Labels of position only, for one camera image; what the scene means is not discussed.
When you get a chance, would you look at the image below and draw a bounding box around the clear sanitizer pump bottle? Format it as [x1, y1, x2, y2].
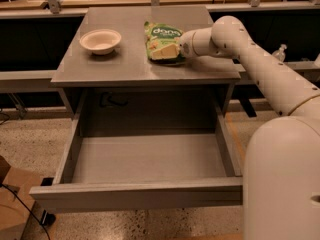
[272, 44, 287, 62]

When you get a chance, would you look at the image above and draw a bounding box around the green rice chip bag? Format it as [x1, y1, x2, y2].
[144, 21, 184, 64]

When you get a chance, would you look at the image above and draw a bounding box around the grey drawer cabinet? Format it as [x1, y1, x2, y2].
[52, 6, 240, 138]

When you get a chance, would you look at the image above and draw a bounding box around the white paper bowl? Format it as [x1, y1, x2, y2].
[79, 29, 122, 55]

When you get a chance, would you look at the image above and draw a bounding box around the open grey top drawer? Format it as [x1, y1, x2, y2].
[30, 114, 242, 213]

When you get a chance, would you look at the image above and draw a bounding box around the black floor cable left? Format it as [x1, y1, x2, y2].
[0, 183, 52, 240]

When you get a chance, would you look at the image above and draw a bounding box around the brown cardboard box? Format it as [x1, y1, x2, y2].
[0, 156, 41, 240]

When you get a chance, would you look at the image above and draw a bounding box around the black cabinet caster wheel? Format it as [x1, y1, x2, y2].
[40, 211, 56, 226]

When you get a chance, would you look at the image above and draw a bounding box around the grey metal rail bench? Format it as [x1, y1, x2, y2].
[0, 1, 320, 93]

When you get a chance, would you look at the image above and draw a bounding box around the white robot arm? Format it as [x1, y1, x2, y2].
[177, 16, 320, 240]

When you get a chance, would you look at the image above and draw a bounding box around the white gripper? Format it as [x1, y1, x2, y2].
[151, 28, 214, 60]

